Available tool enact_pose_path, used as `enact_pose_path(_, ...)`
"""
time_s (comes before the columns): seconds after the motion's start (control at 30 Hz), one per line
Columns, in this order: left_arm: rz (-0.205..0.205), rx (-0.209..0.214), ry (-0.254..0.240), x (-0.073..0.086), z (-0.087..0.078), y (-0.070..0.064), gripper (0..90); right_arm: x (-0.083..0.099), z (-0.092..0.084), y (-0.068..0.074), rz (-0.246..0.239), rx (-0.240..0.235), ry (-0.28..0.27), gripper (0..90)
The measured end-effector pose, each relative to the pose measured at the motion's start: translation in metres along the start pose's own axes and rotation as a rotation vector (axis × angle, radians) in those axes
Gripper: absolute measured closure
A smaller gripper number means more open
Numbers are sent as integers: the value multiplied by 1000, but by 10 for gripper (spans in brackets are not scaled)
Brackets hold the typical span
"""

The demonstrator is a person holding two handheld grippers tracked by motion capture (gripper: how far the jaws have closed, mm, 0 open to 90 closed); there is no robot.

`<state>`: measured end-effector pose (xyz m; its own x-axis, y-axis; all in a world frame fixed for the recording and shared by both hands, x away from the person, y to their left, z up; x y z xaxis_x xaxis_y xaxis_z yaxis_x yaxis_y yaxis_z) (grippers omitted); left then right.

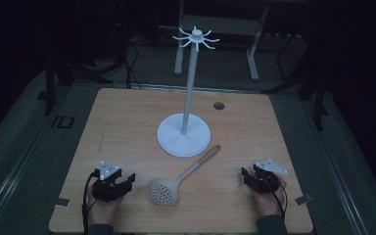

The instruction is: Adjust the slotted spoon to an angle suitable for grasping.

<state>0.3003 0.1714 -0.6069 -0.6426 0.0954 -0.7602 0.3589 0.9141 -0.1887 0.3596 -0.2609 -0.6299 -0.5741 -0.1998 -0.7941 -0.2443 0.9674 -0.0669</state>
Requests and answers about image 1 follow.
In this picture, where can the person's left hand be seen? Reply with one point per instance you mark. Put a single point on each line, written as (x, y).
(102, 210)

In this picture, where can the white metal table frame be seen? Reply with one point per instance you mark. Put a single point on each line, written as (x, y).
(254, 62)

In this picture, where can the person's right hand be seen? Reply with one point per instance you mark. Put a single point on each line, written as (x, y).
(269, 202)

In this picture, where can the white hook rack stand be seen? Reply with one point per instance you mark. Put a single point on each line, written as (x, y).
(183, 134)

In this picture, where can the grey tape strip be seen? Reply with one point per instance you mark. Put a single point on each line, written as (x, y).
(62, 202)
(304, 199)

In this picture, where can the black metal stand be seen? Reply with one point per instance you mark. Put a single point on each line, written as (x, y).
(318, 104)
(49, 91)

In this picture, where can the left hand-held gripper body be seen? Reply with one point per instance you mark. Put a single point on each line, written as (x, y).
(108, 189)

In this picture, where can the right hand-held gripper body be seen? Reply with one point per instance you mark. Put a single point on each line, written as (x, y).
(265, 178)

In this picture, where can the beige slotted spoon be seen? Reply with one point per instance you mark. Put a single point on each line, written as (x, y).
(165, 192)

